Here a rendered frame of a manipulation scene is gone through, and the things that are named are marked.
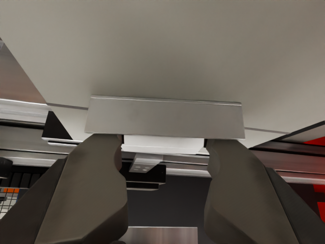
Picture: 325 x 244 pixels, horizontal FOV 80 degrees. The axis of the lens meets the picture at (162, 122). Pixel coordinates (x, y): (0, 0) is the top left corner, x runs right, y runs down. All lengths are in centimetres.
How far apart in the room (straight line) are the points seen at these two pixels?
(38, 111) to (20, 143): 26
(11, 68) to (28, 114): 5
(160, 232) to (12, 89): 21
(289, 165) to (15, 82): 63
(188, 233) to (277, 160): 43
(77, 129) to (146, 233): 13
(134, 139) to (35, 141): 34
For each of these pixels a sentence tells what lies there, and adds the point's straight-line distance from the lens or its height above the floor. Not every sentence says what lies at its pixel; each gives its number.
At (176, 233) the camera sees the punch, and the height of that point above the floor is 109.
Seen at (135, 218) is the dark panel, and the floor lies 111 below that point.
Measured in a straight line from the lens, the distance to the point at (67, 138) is 23.
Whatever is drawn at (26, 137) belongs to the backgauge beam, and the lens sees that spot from 51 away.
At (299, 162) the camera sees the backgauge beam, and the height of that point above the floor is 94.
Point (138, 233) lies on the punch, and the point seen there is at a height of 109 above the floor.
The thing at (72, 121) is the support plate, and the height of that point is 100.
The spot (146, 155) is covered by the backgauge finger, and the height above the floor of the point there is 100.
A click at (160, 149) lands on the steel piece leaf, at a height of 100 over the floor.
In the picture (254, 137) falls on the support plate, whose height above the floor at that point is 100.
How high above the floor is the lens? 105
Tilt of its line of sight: 22 degrees down
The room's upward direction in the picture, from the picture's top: 178 degrees counter-clockwise
